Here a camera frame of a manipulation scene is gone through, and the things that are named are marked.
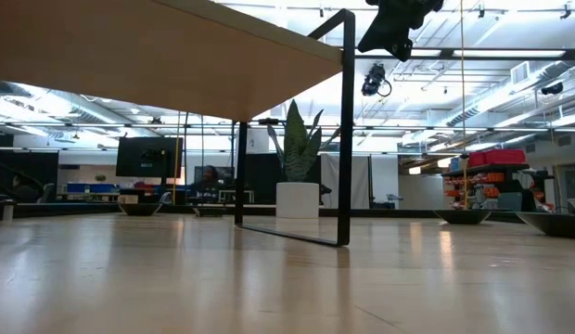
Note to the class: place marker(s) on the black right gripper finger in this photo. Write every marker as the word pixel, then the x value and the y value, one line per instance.
pixel 385 32

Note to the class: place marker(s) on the leaf-shaped black plate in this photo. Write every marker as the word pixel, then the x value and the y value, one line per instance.
pixel 463 217
pixel 554 225

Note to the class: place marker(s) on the white curtain panel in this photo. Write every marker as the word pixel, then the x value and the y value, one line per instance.
pixel 361 181

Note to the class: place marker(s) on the black ceiling device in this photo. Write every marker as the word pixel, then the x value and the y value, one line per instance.
pixel 552 88

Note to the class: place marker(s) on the storage rack with red bins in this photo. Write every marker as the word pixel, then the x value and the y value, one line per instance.
pixel 496 158

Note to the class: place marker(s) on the black partition panel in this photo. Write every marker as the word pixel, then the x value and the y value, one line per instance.
pixel 32 160
pixel 262 176

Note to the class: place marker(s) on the snake plant in white pot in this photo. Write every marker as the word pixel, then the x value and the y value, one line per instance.
pixel 297 201

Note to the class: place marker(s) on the small dark monitor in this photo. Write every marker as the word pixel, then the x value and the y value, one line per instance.
pixel 226 172

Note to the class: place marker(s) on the person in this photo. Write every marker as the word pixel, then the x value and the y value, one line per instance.
pixel 24 190
pixel 208 178

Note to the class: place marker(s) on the wooden shelf with black legs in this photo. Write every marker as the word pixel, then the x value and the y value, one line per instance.
pixel 153 55

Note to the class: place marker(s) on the wavy square black plate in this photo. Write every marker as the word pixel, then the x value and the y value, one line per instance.
pixel 140 209

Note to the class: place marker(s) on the blue storage bin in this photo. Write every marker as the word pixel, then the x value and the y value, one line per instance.
pixel 90 187

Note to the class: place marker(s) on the black overhead camera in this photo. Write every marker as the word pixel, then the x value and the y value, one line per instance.
pixel 373 80

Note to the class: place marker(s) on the black wall monitor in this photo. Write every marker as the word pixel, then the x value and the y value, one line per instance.
pixel 148 158

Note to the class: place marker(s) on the small grey bracket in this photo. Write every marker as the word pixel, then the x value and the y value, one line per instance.
pixel 8 211

